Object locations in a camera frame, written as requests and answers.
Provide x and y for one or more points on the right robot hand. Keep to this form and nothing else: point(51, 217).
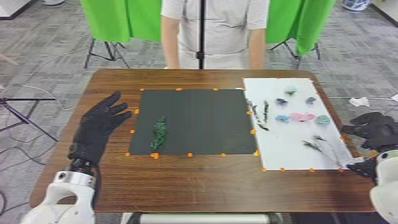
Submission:
point(374, 128)

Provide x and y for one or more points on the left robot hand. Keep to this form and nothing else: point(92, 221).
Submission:
point(95, 128)

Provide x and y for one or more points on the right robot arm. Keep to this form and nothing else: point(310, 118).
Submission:
point(385, 186)

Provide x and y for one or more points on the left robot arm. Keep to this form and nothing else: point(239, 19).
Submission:
point(65, 196)

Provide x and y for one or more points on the dark mat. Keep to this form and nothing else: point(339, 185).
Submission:
point(202, 123)

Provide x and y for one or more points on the person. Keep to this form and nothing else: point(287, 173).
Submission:
point(228, 30)

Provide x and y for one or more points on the crumpled white paper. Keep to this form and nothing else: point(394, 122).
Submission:
point(358, 101)

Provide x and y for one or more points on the teal flower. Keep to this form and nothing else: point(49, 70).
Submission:
point(323, 120)

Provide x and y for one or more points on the dark dried sprig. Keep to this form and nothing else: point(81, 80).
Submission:
point(323, 138)
point(314, 146)

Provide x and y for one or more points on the green sprig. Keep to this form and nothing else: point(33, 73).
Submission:
point(255, 111)
point(159, 133)
point(262, 127)
point(266, 111)

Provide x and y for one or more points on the pink flower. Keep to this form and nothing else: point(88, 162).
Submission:
point(303, 117)

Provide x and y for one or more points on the black tripod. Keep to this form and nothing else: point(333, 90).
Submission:
point(24, 115)

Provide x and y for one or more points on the white sheet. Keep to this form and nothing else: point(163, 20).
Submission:
point(296, 143)

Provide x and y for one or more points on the purple flower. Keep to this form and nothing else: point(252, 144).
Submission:
point(282, 101)

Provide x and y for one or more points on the pale blue flower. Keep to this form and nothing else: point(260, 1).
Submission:
point(291, 89)

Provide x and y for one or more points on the black cloth stand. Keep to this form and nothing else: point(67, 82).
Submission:
point(300, 55)
point(108, 50)

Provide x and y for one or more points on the pale grey bar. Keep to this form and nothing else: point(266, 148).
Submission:
point(205, 219)

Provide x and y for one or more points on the black stand pole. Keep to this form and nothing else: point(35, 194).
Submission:
point(202, 33)

